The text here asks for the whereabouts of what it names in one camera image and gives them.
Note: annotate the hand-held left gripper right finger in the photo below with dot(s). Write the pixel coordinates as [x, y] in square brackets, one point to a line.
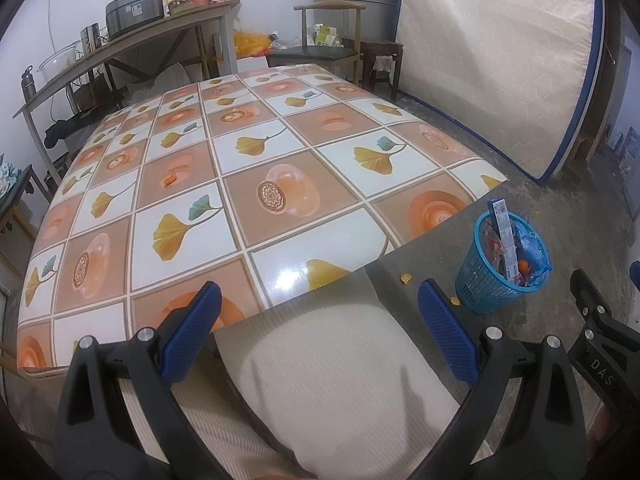
[447, 332]

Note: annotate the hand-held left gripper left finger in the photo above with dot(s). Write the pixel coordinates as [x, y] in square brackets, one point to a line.
[192, 330]

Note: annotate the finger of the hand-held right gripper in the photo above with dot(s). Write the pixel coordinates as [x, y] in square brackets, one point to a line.
[612, 322]

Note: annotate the blue plastic wastebasket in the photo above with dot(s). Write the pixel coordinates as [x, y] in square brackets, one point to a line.
[482, 280]

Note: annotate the red snack bag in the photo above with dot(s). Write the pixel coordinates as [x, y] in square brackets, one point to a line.
[494, 250]

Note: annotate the blue plastic bag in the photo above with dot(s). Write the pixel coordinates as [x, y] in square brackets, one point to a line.
[535, 250]

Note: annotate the blue toothpaste box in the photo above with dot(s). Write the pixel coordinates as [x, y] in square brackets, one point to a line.
[505, 235]

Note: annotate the table with patterned tablecloth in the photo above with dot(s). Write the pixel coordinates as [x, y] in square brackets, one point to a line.
[250, 170]

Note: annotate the dark side table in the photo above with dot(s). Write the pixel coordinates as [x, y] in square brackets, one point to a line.
[25, 200]

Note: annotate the dark cloth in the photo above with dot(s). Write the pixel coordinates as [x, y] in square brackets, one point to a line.
[72, 130]

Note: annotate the floral cloth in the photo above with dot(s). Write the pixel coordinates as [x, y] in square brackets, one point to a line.
[7, 175]

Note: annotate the white sack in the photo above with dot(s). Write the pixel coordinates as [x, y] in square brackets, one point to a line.
[171, 76]

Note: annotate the cream mattress with blue edge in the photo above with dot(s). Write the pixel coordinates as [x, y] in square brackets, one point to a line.
[500, 60]

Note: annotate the small wooden stool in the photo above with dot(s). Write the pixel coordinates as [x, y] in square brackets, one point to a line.
[380, 55]

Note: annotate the yellow plastic bag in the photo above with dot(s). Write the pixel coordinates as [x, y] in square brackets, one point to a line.
[252, 45]

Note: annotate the grey thermos bottle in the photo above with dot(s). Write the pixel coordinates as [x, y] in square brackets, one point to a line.
[28, 82]

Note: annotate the clear glass bowl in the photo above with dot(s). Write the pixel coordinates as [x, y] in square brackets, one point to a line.
[59, 62]

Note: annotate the long grey metal table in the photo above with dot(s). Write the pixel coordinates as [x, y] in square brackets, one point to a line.
[150, 30]

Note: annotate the wooden chair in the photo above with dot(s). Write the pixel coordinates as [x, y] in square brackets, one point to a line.
[325, 55]

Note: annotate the small silver appliance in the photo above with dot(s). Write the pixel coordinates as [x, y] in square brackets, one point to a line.
[90, 39]

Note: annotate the green white carton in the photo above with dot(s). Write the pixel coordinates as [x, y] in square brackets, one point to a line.
[327, 36]

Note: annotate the grey rice cooker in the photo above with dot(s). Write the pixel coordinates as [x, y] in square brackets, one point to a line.
[135, 10]

